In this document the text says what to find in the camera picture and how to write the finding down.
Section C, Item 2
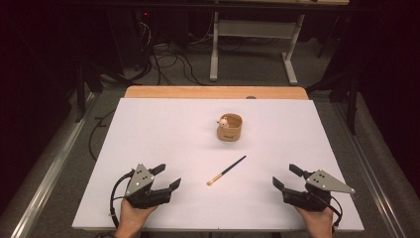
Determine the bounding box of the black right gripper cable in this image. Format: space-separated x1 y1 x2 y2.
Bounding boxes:
310 191 344 229

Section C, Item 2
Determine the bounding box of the wooden cup with bear figure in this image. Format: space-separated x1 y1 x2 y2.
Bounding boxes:
216 113 244 143

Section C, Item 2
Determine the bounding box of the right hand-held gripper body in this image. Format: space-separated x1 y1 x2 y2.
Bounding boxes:
281 170 357 212

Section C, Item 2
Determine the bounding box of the black computer box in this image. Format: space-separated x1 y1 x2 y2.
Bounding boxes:
107 9 155 68

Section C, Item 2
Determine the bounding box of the person's right hand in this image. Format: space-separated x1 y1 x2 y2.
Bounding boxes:
295 204 335 238

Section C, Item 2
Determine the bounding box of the wooden table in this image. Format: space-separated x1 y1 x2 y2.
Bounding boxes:
124 85 310 100

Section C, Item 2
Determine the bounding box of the black stand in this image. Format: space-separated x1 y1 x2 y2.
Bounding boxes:
73 62 104 124
306 65 362 136

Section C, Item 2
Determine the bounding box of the white table cover sheet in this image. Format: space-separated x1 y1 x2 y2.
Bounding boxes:
71 97 365 232

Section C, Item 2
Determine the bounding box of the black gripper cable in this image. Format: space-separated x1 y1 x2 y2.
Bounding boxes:
109 170 136 229
310 191 344 229

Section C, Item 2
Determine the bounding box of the white metal desk frame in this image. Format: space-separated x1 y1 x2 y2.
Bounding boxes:
209 11 305 86

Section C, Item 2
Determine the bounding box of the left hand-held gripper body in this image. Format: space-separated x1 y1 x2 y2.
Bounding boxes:
124 163 172 209

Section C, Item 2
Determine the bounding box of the metal floor rail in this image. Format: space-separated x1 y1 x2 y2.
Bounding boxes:
9 92 97 238
332 102 408 238

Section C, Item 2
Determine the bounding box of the black floor cable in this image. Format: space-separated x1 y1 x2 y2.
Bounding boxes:
87 108 117 162

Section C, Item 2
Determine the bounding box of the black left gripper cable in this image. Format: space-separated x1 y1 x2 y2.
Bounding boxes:
109 170 136 229

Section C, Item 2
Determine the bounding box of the tangle of black floor cables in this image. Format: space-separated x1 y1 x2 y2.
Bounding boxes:
133 19 207 87

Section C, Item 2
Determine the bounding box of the person's left hand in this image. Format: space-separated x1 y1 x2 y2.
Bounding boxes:
113 197 158 238

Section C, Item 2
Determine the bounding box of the black-handled makeup brush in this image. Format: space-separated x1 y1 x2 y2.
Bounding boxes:
206 155 248 187

